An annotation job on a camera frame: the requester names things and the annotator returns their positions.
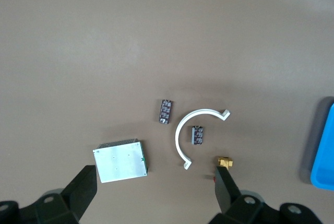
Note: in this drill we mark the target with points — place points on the silver metal power supply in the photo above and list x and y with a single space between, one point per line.
120 161

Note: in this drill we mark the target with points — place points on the brown table mat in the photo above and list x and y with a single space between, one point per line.
156 38

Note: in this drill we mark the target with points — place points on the blue plastic tray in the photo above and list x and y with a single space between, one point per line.
326 161

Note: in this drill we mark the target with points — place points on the white curved plastic clamp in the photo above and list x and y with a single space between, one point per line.
178 136

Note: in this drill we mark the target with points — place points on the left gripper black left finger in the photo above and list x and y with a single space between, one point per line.
78 192

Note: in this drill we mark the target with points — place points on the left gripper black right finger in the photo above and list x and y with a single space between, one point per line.
227 195

